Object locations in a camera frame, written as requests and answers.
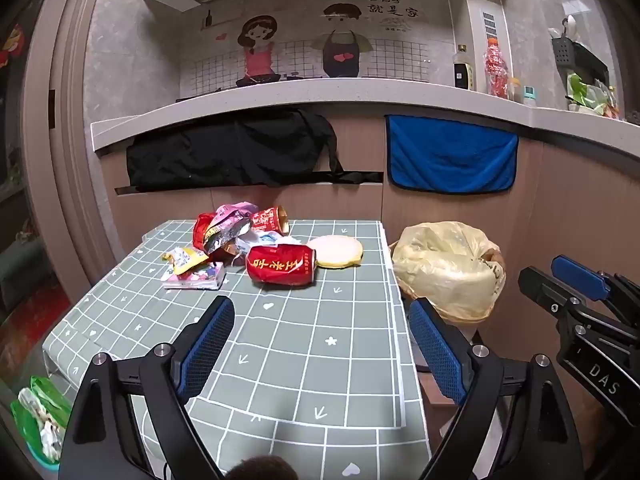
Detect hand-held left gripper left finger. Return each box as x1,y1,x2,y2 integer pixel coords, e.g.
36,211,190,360
59,296,236,480

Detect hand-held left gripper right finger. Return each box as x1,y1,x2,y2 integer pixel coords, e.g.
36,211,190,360
407,297,586,480

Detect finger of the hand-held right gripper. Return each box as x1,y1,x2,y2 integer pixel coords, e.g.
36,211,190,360
518,266,587,317
551,255,640,321

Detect pink tissue pack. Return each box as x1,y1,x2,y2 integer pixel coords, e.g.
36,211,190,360
162,262,227,291

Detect waste bin with yellow bag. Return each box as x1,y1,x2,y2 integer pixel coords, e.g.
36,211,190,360
389,221,507,341

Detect yellow snack packet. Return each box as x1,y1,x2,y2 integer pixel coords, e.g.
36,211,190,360
161,246,211,276

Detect red drink can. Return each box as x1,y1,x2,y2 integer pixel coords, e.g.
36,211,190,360
246,244,318,287

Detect red snack wrapper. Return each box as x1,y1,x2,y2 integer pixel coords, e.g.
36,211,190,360
193,212,221,256

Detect white paper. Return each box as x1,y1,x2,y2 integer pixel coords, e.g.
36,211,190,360
235,230,281,253

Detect round yellow pink sponge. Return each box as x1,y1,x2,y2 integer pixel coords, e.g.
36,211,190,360
306,235,364,269

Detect green grid tablecloth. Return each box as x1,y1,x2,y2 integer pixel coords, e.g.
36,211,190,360
42,219,431,480

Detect dark fuzzy object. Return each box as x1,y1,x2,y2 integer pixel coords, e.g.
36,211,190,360
225,455,298,480

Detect blue towel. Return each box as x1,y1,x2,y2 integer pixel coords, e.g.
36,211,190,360
384,114,519,195

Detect green plastic bag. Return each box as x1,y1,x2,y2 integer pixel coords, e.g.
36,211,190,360
10,376,73,466

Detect green vegetable bags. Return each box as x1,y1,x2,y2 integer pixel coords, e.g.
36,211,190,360
566,74,621,118

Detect black cloth bag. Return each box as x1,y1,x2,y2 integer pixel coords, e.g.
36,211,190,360
125,108,383,193

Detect black utensil holder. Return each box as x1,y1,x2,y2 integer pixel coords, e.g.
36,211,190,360
572,42,611,86
550,17,576,68

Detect red drink bottle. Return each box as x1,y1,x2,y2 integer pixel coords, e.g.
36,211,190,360
482,36,511,97

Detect dark sauce bottle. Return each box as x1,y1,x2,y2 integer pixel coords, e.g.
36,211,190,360
452,45,473,92

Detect grey stone kitchen counter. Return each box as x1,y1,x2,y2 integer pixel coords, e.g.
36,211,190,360
90,77,640,158

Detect red hanging decoration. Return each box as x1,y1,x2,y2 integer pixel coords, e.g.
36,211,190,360
0,24,26,66

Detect brown door frame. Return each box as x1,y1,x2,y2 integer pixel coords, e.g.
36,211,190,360
22,0,121,311

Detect white wall heater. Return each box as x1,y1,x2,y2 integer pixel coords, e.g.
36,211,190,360
447,0,516,91

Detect cartoon couple wall sticker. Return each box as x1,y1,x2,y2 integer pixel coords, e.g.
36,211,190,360
177,0,451,101

